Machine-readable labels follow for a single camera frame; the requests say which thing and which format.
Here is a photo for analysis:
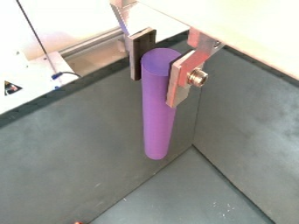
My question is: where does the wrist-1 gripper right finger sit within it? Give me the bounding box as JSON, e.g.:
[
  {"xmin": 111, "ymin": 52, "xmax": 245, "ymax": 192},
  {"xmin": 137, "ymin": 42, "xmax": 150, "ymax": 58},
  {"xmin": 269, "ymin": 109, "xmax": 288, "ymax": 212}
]
[{"xmin": 166, "ymin": 28, "xmax": 225, "ymax": 108}]

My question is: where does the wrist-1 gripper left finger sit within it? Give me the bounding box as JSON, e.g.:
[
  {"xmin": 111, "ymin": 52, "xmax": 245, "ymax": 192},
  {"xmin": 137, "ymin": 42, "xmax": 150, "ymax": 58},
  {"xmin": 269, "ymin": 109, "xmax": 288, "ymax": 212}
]
[{"xmin": 109, "ymin": 0, "xmax": 157, "ymax": 81}]

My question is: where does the purple round cylinder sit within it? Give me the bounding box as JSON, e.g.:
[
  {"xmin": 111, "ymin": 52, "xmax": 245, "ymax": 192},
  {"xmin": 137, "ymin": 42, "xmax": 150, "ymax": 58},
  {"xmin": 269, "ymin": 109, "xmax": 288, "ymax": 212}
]
[{"xmin": 142, "ymin": 48, "xmax": 181, "ymax": 160}]

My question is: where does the aluminium frame rail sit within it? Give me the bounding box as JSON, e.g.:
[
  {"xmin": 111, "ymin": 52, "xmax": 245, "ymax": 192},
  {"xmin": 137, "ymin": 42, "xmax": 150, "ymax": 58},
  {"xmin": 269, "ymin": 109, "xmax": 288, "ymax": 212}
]
[{"xmin": 59, "ymin": 27, "xmax": 123, "ymax": 58}]

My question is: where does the black cable with blue plug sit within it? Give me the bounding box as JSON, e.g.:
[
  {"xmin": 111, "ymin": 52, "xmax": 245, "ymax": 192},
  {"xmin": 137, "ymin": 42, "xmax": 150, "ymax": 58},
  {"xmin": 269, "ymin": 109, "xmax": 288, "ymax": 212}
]
[{"xmin": 51, "ymin": 71, "xmax": 82, "ymax": 81}]

